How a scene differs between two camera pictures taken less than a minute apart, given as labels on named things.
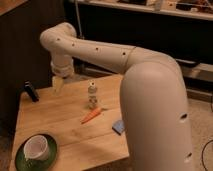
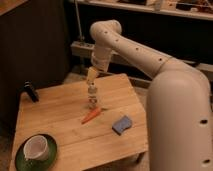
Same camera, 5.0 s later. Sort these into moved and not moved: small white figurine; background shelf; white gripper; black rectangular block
Moved: white gripper
Not moved: background shelf; black rectangular block; small white figurine
